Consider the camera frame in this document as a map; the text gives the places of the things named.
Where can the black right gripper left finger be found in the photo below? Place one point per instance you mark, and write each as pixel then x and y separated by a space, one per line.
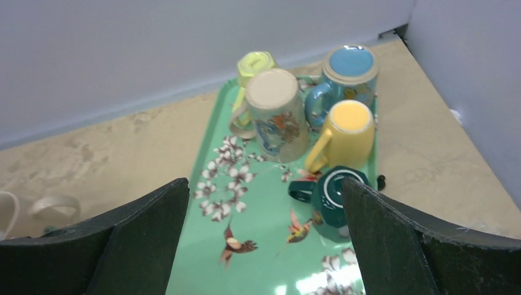
pixel 127 250

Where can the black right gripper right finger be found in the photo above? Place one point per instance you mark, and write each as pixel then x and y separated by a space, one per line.
pixel 402 250

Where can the dark teal mug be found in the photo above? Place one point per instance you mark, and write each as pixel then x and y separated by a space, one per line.
pixel 324 194

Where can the cream mug with coral print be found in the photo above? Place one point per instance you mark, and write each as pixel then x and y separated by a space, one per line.
pixel 21 217

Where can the yellow mug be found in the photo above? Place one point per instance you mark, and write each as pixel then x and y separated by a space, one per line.
pixel 346 138

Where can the beige dragon print mug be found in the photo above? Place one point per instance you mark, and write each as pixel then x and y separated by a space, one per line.
pixel 273 114

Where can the blue mug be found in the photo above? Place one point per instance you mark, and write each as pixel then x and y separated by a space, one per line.
pixel 349 72

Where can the green floral tray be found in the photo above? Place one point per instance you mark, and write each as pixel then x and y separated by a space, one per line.
pixel 234 238

